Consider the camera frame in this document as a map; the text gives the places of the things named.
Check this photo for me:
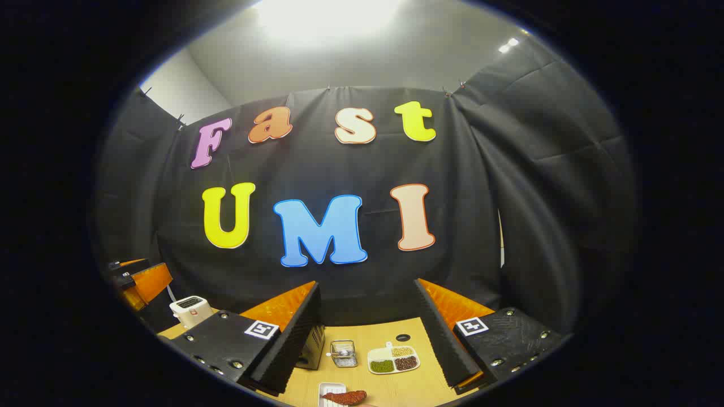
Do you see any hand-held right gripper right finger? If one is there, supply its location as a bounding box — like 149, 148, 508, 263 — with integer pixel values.
413, 278, 564, 395

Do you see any red-brown meat piece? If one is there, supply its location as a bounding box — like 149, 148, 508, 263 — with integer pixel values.
321, 390, 367, 406

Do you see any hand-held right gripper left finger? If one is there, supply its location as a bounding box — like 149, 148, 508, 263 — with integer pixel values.
160, 281, 325, 396

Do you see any white rectangular tray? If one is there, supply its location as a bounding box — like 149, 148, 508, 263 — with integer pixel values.
318, 382, 347, 407

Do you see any black backdrop cloth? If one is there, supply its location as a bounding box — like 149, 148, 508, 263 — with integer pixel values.
93, 40, 640, 340

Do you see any clear glass container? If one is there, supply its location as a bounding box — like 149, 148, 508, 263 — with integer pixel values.
329, 339, 358, 369

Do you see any black electric oven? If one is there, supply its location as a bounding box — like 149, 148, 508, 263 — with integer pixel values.
295, 323, 326, 371

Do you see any white toaster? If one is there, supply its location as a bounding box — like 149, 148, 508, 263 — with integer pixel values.
169, 295, 214, 330

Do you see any white divided plate of beans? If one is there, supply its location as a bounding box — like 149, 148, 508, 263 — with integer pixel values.
367, 341, 421, 375

